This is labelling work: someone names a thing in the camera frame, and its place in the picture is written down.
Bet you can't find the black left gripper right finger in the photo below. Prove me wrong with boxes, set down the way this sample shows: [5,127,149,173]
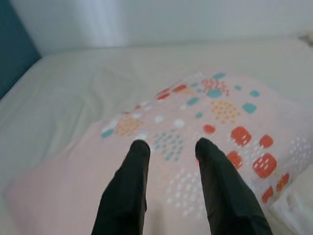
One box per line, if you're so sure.
[195,137,272,235]

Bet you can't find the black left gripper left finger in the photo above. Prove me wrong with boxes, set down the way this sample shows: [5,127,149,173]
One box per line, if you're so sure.
[90,139,151,235]

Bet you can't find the pink patterned pillow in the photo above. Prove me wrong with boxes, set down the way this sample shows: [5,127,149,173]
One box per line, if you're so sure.
[1,70,313,235]

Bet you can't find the bed with white sheet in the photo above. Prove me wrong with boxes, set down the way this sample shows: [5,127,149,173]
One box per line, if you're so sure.
[0,36,313,235]

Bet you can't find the teal padded headboard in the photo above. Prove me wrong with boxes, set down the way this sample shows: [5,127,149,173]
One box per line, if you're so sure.
[0,0,42,101]

